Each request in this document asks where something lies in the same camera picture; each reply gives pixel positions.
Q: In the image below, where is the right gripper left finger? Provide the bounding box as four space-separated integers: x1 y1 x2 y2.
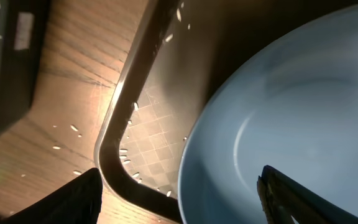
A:
1 168 103 224

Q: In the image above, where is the brown serving tray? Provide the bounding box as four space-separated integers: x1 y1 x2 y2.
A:
94 0 358 222

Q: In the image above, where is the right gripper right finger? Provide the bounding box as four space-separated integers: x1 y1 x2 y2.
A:
257 166 358 224

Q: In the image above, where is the dark blue plate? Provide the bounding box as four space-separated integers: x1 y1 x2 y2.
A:
178 4 358 223

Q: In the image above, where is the black plastic tray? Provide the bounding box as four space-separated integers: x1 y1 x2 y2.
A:
0 0 51 135

